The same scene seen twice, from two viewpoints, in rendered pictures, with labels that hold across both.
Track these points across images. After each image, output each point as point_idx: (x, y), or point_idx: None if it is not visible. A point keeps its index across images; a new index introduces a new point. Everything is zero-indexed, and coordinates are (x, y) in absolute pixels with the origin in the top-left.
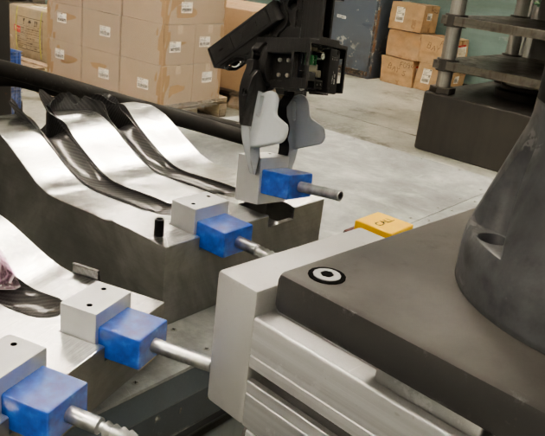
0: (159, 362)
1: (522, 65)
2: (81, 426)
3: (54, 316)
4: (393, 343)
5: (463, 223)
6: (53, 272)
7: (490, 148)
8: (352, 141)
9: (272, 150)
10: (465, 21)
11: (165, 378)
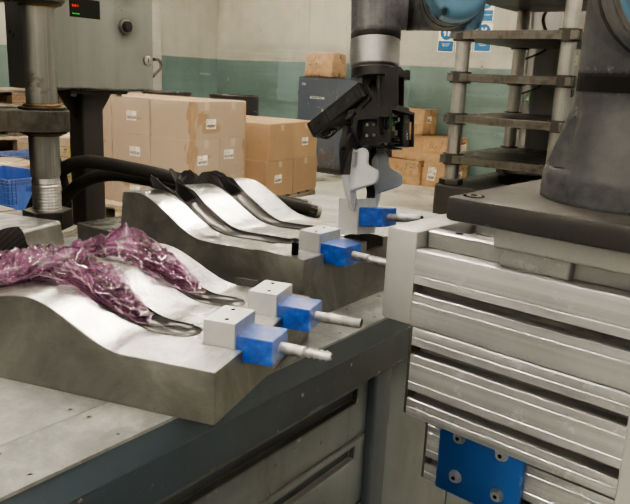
0: (309, 341)
1: (520, 154)
2: (292, 353)
3: (239, 305)
4: (521, 213)
5: (535, 183)
6: (223, 284)
7: None
8: (397, 209)
9: (335, 219)
10: (465, 118)
11: (318, 349)
